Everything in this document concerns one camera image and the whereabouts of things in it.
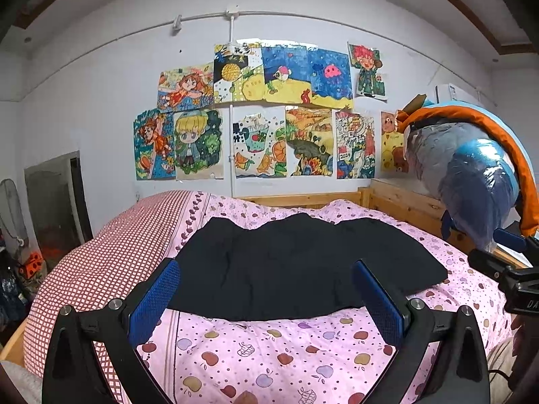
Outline blond character drawing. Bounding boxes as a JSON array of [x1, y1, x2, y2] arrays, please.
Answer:
[[173, 108, 224, 181]]

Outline yellow pineapple drawing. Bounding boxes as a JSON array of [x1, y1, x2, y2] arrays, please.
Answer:
[[213, 43, 264, 104]]

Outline yellow bear drawing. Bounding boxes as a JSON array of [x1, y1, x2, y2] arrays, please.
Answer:
[[381, 110, 409, 174]]

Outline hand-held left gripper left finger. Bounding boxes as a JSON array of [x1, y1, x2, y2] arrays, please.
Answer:
[[42, 258, 181, 404]]

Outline orange black-dotted box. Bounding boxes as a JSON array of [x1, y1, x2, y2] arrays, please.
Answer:
[[19, 252, 45, 280]]

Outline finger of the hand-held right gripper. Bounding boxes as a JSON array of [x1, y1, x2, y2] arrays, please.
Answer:
[[494, 228, 528, 253], [468, 248, 514, 280]]

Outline orange fruit juice drawing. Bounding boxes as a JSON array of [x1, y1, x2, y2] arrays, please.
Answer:
[[233, 111, 288, 178]]

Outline blue clutter pile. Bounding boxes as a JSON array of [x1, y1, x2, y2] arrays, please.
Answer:
[[0, 261, 28, 327]]

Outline red city drawing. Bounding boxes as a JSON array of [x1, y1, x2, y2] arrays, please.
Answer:
[[335, 109, 375, 179]]

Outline wooden bed frame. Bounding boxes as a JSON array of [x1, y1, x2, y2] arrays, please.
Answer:
[[0, 179, 531, 367]]

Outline black jacket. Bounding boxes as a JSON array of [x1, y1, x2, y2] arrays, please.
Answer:
[[168, 212, 448, 323]]

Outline flying girl drawing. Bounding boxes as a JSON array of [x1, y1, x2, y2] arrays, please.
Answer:
[[158, 64, 214, 112]]

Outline crocodile landscape drawing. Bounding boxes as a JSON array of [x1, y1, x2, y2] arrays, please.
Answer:
[[285, 107, 335, 176]]

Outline blue fish sea drawing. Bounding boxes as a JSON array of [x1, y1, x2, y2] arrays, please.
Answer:
[[260, 43, 312, 104]]

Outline white air conditioner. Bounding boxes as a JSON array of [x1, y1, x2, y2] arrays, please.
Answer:
[[435, 83, 479, 104]]

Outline plastic-wrapped bundle with orange trim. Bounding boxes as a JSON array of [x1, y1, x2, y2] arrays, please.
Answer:
[[396, 95, 539, 253]]

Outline orange-dress girl drawing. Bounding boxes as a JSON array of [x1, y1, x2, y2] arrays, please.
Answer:
[[134, 109, 176, 181]]

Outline colourful drawings on wall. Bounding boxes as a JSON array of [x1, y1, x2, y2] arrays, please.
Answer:
[[172, 6, 489, 196]]

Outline pink apple-print bedsheet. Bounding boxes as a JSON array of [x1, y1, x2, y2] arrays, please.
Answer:
[[135, 194, 512, 404]]

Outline red-haired character drawing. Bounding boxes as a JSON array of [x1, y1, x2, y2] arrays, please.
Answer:
[[347, 42, 388, 101]]

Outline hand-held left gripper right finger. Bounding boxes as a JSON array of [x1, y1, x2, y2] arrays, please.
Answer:
[[353, 260, 491, 404]]

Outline blue jellyfish drawing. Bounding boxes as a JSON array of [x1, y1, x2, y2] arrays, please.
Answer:
[[307, 46, 354, 110]]

